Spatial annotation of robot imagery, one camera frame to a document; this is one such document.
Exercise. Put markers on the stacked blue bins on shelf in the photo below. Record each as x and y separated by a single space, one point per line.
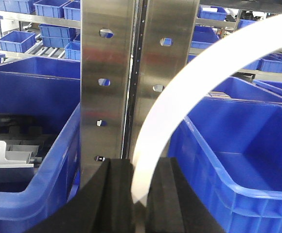
56 36

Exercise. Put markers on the blue bin top shelf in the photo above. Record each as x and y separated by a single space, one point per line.
50 8

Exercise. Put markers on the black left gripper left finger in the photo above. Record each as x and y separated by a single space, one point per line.
103 205

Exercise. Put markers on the black parts in bin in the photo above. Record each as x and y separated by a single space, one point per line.
22 133

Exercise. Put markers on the small blue bin on shelf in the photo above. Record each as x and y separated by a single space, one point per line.
17 41

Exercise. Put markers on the stainless steel rack upright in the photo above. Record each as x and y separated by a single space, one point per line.
127 47

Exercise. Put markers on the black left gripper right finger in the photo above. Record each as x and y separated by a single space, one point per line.
173 207

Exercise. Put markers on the blue bin shelf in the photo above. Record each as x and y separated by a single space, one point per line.
50 8
270 64

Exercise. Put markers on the white curved PVC pipe piece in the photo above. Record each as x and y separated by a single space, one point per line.
190 85

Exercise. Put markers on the blue bin behind left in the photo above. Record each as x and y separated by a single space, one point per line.
44 66

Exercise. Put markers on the large blue bin left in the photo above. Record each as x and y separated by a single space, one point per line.
29 195

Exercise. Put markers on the large blue bin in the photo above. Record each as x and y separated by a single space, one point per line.
29 195
230 152

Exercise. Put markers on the blue bin right shelf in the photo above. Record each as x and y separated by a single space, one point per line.
270 64

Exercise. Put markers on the grey metal bracket part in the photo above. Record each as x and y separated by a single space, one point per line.
18 156

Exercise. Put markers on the large blue bin right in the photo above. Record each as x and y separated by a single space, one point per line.
230 152

